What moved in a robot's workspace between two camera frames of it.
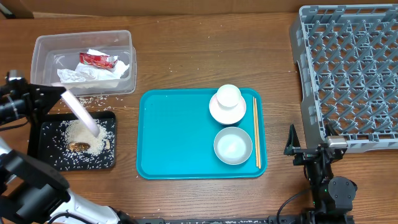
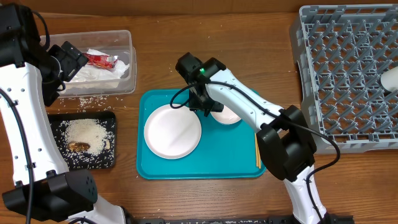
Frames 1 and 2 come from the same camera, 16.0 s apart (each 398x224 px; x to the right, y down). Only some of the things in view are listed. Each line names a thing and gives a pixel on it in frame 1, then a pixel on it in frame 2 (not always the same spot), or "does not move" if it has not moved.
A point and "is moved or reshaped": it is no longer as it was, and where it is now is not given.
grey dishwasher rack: [348, 58] does not move
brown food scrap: [79, 146] does not move
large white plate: [89, 124] -> [173, 133]
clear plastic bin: [87, 63] does not move
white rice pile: [74, 131] does not move
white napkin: [83, 73] does not move
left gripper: [40, 103] -> [72, 58]
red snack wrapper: [98, 60] does not move
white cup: [228, 95] is moved or reshaped
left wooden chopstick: [255, 131] does not move
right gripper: [304, 154] -> [195, 106]
